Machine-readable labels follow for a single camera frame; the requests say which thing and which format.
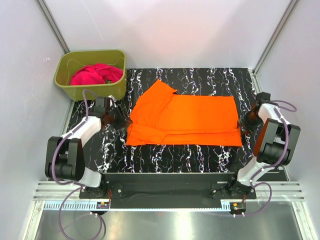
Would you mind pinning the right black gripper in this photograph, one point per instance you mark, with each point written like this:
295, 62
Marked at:
246, 123

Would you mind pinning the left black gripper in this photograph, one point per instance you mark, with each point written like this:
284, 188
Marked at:
121, 121

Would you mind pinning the orange t shirt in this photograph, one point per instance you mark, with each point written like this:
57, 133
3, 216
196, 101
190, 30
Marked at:
163, 117

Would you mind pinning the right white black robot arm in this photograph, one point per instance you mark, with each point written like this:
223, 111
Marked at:
274, 147

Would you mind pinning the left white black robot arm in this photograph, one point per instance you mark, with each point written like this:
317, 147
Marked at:
65, 159

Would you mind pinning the magenta pink t shirt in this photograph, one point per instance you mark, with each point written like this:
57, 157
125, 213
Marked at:
96, 74

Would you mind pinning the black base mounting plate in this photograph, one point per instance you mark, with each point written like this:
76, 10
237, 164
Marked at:
164, 191

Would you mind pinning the olive green plastic bin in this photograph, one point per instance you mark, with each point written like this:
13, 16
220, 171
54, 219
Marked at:
73, 61

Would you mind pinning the right orange connector box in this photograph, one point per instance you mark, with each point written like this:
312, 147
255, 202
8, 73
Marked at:
237, 206

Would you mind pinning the orange connector box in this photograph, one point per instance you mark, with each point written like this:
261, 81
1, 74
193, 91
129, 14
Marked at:
237, 206
103, 205

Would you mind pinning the left orange connector box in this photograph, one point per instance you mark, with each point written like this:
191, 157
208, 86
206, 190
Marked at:
103, 205

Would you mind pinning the aluminium frame rail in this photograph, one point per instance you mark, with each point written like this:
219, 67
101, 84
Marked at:
54, 197

